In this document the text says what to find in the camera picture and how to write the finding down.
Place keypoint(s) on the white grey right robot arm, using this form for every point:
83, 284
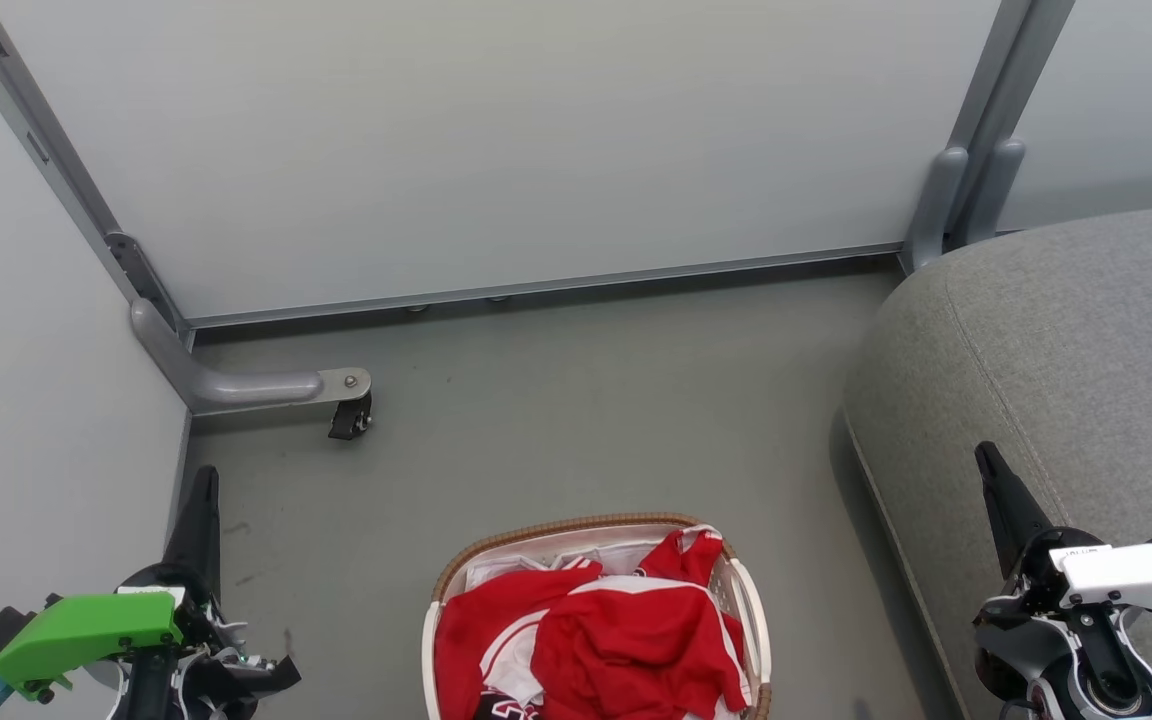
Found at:
1066, 670

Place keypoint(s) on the grey fabric sofa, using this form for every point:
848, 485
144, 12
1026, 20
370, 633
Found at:
1066, 360

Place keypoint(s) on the red white sports jersey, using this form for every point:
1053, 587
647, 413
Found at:
636, 640

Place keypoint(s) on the black caster wheel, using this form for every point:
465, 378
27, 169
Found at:
349, 420

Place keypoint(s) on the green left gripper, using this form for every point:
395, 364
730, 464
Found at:
86, 628

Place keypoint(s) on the grey partition corner post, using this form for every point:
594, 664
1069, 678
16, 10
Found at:
26, 120

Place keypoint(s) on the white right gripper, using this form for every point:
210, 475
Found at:
1136, 578

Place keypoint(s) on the grey partition upright post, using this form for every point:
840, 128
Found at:
1006, 80

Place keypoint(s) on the white wicker-rimmed laundry basket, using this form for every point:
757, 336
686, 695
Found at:
751, 610

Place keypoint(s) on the grey partition foot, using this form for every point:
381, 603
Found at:
936, 210
994, 190
236, 388

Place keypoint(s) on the white cloth basket liner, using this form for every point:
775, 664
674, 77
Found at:
576, 550

